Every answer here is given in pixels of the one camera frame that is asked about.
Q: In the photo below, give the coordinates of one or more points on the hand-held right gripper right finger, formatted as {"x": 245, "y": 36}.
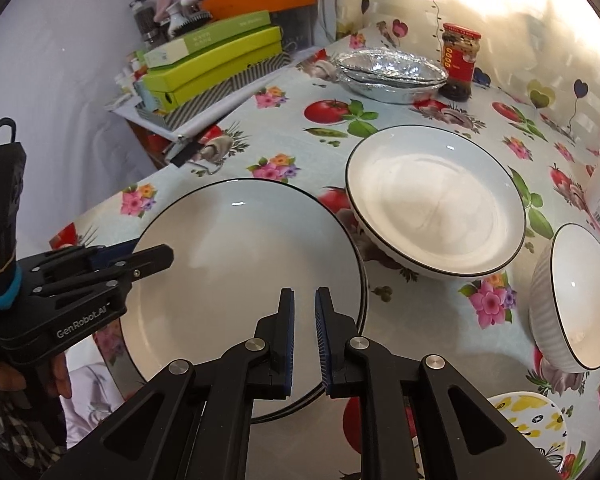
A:
{"x": 324, "y": 345}

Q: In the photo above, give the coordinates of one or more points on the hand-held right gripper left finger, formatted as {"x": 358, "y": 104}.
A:
{"x": 287, "y": 345}

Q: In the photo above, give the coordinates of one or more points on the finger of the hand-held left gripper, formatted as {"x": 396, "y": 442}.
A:
{"x": 112, "y": 255}
{"x": 152, "y": 260}

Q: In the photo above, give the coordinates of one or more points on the large white plate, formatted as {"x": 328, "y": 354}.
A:
{"x": 240, "y": 240}

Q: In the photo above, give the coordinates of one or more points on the deep white plate black rim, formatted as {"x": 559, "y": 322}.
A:
{"x": 430, "y": 200}

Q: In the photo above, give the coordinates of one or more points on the yellow floral bowl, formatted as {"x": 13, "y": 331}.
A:
{"x": 530, "y": 415}

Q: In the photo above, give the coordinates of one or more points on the white ribbed bowl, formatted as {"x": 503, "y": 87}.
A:
{"x": 580, "y": 300}

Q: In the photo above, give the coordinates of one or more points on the person's left forearm plaid sleeve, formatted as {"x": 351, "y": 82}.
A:
{"x": 5, "y": 427}

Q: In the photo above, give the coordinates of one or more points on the person's left hand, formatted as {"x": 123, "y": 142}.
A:
{"x": 59, "y": 375}

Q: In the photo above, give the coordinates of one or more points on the lilac printed cloth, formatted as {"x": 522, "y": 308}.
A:
{"x": 92, "y": 400}

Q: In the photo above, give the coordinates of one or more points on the striped flat box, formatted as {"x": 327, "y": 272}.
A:
{"x": 215, "y": 102}

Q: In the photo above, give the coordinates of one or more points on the lime green box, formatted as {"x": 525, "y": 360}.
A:
{"x": 215, "y": 57}
{"x": 220, "y": 80}

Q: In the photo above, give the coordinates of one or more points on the olive flat box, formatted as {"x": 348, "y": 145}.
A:
{"x": 205, "y": 35}

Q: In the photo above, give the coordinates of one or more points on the pepper grinder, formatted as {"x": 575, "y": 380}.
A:
{"x": 147, "y": 17}

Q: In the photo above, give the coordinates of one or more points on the black hair brush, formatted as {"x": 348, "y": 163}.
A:
{"x": 190, "y": 22}

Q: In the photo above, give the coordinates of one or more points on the aluminium foil tray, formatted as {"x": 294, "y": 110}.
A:
{"x": 390, "y": 62}
{"x": 395, "y": 92}

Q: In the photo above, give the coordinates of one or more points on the black container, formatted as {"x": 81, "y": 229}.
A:
{"x": 295, "y": 25}

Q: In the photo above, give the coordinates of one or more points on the red label sauce jar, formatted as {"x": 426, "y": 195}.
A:
{"x": 458, "y": 60}

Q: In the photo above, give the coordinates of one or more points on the heart print curtain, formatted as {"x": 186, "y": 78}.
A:
{"x": 505, "y": 20}

